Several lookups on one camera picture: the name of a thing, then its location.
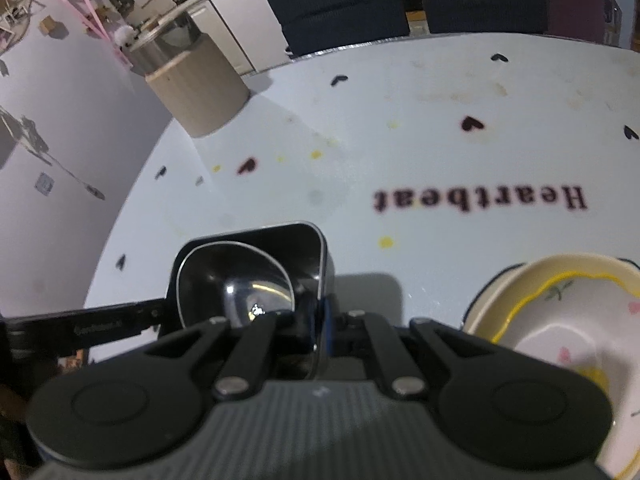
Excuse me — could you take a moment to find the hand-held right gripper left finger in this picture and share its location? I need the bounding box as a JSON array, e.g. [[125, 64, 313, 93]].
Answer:
[[144, 311, 301, 402]]

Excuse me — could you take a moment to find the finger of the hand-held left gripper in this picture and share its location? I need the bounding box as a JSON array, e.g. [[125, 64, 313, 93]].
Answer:
[[120, 299, 167, 336]]

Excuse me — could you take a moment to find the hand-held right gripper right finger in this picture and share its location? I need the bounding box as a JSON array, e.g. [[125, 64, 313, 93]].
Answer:
[[316, 296, 482, 400]]

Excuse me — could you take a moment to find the square steel dish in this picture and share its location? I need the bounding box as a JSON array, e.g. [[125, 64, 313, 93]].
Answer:
[[164, 221, 335, 381]]

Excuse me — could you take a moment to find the cream two-handled bowl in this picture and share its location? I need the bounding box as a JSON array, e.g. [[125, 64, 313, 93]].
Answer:
[[462, 252, 640, 480]]

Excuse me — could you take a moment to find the lemon print bowl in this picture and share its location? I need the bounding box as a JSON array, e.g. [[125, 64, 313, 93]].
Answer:
[[492, 271, 640, 480]]

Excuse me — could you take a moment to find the beige thermos jug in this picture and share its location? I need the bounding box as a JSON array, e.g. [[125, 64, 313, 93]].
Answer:
[[129, 30, 250, 138]]

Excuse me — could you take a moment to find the white fluffy pompom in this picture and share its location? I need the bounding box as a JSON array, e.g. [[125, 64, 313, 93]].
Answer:
[[111, 24, 138, 47]]

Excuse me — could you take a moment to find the cardboard box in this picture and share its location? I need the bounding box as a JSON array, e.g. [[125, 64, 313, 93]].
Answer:
[[406, 10, 430, 36]]

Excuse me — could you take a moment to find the maroon chair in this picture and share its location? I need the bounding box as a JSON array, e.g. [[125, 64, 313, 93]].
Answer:
[[541, 0, 623, 47]]

